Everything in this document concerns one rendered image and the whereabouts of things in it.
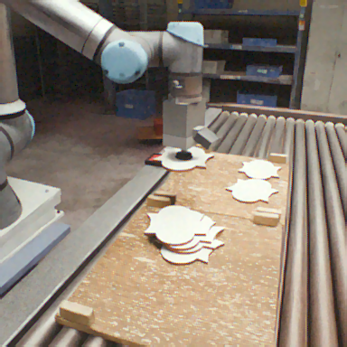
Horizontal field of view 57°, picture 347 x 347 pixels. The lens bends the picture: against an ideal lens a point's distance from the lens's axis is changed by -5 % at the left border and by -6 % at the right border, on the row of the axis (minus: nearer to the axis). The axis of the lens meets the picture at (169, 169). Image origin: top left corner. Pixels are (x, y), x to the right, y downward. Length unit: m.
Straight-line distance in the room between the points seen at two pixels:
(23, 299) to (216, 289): 0.35
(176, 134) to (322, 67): 4.71
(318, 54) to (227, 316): 4.95
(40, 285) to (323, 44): 5.03
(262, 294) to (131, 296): 0.23
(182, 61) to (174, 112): 0.11
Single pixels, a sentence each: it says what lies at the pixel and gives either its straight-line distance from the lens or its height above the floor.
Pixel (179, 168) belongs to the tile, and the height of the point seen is 1.07.
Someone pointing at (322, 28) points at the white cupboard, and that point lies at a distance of 5.34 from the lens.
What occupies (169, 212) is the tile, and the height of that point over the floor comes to 0.97.
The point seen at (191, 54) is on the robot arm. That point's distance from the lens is 0.72.
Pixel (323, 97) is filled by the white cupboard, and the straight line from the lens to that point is 5.43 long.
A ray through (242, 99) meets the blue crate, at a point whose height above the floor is 0.27.
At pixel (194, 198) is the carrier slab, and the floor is 0.94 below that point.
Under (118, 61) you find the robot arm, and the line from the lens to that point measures 0.59.
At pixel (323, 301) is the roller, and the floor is 0.92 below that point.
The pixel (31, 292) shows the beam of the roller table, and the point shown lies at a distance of 0.70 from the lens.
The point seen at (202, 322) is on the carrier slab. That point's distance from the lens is 0.58.
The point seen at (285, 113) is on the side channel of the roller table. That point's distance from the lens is 1.88.
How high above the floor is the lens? 1.37
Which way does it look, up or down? 24 degrees down
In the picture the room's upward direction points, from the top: straight up
